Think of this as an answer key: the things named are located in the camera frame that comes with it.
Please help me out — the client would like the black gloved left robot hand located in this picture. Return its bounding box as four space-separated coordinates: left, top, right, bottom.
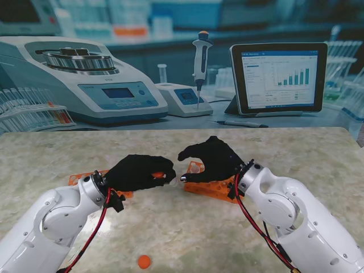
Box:
104 154 177 193

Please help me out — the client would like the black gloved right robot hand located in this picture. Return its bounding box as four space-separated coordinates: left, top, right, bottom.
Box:
177 135 245 183

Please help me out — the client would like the empty orange test tube rack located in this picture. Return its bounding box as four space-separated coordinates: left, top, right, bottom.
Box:
68 169 134 200

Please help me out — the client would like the printed laboratory backdrop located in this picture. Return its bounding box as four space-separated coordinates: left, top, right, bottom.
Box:
0 0 364 140

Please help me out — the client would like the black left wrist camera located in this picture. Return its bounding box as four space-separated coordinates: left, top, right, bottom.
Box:
109 189 126 213

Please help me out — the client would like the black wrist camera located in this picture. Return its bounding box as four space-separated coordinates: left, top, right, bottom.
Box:
109 189 126 213
226 181 242 200

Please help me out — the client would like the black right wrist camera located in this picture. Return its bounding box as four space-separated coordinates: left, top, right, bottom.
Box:
226 181 242 200

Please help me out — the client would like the red left arm cable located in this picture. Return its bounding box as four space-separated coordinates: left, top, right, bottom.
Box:
56 187 113 273

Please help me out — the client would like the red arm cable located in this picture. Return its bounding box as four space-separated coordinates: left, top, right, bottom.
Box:
56 187 113 273
234 173 302 273

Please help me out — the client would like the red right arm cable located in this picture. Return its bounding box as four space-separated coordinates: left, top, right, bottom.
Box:
234 173 302 273

